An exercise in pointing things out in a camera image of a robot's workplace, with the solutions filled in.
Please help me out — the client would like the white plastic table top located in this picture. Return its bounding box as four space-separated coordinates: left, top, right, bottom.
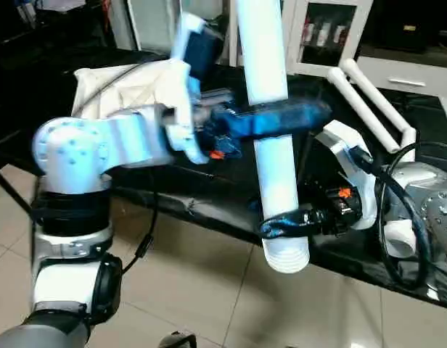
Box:
71 60 197 123

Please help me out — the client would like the black work mat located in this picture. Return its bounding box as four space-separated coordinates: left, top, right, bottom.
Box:
0 45 447 314

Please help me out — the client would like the white glass door cabinet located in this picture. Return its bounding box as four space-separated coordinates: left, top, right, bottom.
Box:
225 0 374 78

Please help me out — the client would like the white drawer unit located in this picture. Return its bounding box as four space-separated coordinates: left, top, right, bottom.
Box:
356 57 447 100

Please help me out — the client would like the black equipment case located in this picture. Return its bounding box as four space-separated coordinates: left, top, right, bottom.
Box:
363 0 436 53

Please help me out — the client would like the black metal bench leg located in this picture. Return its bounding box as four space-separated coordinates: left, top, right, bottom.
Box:
0 163 37 216

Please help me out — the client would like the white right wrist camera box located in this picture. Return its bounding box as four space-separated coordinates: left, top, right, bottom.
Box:
313 120 382 233

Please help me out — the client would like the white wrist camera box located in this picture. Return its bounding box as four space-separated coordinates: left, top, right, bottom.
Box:
168 13 226 165
313 120 382 233

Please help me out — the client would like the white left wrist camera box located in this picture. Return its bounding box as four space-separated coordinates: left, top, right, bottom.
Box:
168 13 226 165

